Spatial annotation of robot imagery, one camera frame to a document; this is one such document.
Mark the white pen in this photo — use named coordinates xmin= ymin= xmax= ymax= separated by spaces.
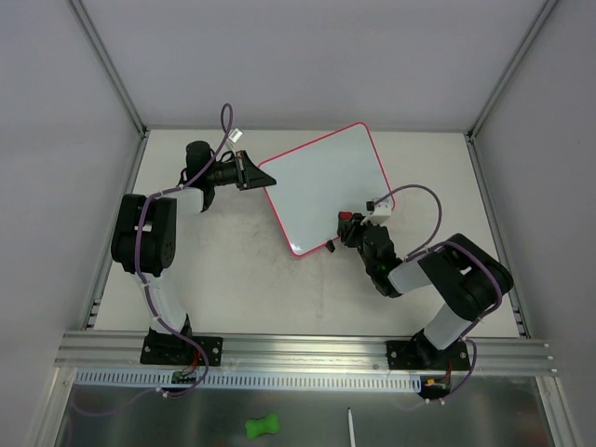
xmin=346 ymin=407 xmax=357 ymax=447

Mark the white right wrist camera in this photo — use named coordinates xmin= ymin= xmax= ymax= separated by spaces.
xmin=363 ymin=199 xmax=392 ymax=225

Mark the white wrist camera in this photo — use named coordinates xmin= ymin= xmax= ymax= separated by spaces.
xmin=363 ymin=199 xmax=392 ymax=225
xmin=225 ymin=129 xmax=243 ymax=151

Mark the green dog bone toy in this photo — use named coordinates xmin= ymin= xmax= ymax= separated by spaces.
xmin=245 ymin=413 xmax=280 ymax=440

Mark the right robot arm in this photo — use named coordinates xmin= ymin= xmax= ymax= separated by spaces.
xmin=337 ymin=211 xmax=513 ymax=369

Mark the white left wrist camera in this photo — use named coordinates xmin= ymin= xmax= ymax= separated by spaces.
xmin=225 ymin=129 xmax=243 ymax=151

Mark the aluminium frame post left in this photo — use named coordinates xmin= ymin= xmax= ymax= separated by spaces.
xmin=66 ymin=0 xmax=147 ymax=136

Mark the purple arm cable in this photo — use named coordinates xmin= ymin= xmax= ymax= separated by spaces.
xmin=372 ymin=184 xmax=504 ymax=404
xmin=69 ymin=102 xmax=234 ymax=417

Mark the red whiteboard eraser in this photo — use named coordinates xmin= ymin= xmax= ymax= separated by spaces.
xmin=338 ymin=211 xmax=353 ymax=222

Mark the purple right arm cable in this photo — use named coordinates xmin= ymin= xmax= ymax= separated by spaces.
xmin=372 ymin=184 xmax=504 ymax=404

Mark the aluminium frame post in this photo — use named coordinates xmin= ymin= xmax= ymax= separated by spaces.
xmin=467 ymin=0 xmax=560 ymax=142
xmin=66 ymin=0 xmax=147 ymax=136

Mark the aluminium frame post right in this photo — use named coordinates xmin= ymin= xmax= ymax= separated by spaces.
xmin=467 ymin=0 xmax=560 ymax=142

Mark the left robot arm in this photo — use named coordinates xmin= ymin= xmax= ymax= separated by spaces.
xmin=111 ymin=141 xmax=277 ymax=363

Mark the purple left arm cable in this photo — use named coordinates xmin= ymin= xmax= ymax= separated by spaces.
xmin=69 ymin=102 xmax=234 ymax=417

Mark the white slotted cable duct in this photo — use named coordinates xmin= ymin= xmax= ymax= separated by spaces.
xmin=74 ymin=368 xmax=422 ymax=393

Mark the aluminium mounting rail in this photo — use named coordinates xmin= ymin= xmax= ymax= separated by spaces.
xmin=54 ymin=331 xmax=559 ymax=377

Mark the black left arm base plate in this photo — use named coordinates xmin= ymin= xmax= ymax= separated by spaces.
xmin=140 ymin=331 xmax=224 ymax=367

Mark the pink framed whiteboard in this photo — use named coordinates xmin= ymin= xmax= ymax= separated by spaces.
xmin=258 ymin=122 xmax=390 ymax=257

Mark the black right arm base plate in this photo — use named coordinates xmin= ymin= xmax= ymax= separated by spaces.
xmin=385 ymin=339 xmax=471 ymax=372

